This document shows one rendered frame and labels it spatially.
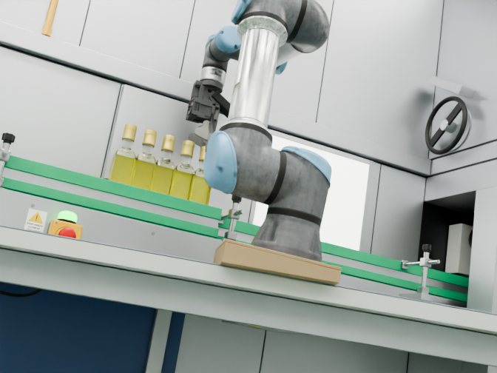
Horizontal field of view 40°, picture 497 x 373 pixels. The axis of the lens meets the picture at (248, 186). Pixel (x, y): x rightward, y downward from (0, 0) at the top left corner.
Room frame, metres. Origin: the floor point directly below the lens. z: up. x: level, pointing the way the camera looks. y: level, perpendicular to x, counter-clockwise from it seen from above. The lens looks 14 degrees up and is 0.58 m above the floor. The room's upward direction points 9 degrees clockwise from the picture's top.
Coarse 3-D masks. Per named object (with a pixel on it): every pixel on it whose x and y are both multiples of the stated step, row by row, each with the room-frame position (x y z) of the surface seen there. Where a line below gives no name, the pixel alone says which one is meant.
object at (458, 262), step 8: (456, 224) 2.41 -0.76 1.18; (464, 224) 2.39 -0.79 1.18; (456, 232) 2.41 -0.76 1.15; (464, 232) 2.39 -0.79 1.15; (448, 240) 2.45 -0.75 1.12; (456, 240) 2.40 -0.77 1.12; (464, 240) 2.39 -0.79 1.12; (448, 248) 2.44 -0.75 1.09; (456, 248) 2.40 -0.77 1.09; (464, 248) 2.40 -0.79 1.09; (448, 256) 2.44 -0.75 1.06; (456, 256) 2.40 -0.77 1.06; (464, 256) 2.40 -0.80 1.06; (448, 264) 2.43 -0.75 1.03; (456, 264) 2.39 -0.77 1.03; (464, 264) 2.40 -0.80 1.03; (448, 272) 2.43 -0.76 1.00; (456, 272) 2.39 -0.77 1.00; (464, 272) 2.40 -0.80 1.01
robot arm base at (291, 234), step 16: (272, 208) 1.37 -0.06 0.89; (272, 224) 1.36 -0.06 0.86; (288, 224) 1.35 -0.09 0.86; (304, 224) 1.35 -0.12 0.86; (320, 224) 1.39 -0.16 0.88; (256, 240) 1.38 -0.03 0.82; (272, 240) 1.35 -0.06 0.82; (288, 240) 1.34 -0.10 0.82; (304, 240) 1.34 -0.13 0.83; (304, 256) 1.34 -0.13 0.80; (320, 256) 1.38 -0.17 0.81
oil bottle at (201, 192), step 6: (198, 174) 1.89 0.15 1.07; (198, 180) 1.89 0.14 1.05; (204, 180) 1.90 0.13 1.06; (198, 186) 1.89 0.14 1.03; (204, 186) 1.90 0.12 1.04; (192, 192) 1.89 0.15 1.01; (198, 192) 1.90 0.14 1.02; (204, 192) 1.90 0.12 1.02; (210, 192) 1.91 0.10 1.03; (192, 198) 1.89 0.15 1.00; (198, 198) 1.90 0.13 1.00; (204, 198) 1.90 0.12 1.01
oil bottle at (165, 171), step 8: (160, 160) 1.85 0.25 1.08; (168, 160) 1.86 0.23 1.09; (160, 168) 1.85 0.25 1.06; (168, 168) 1.86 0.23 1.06; (160, 176) 1.85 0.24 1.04; (168, 176) 1.86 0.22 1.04; (152, 184) 1.85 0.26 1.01; (160, 184) 1.85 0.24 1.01; (168, 184) 1.86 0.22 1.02; (160, 192) 1.85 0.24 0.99; (168, 192) 1.86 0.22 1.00
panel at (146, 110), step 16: (128, 96) 1.95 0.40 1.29; (144, 96) 1.96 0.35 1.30; (160, 96) 1.98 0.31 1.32; (128, 112) 1.95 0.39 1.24; (144, 112) 1.97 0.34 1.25; (160, 112) 1.99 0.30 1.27; (176, 112) 2.00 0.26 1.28; (144, 128) 1.97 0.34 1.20; (160, 128) 1.99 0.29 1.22; (176, 128) 2.01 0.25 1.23; (192, 128) 2.03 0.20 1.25; (112, 144) 1.94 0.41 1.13; (160, 144) 1.99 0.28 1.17; (176, 144) 2.01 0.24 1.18; (304, 144) 2.18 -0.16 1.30; (176, 160) 2.02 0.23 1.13; (192, 160) 2.03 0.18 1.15; (368, 160) 2.27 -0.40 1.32; (368, 176) 2.28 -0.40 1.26; (368, 192) 2.28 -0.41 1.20; (224, 208) 2.08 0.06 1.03; (240, 208) 2.10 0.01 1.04
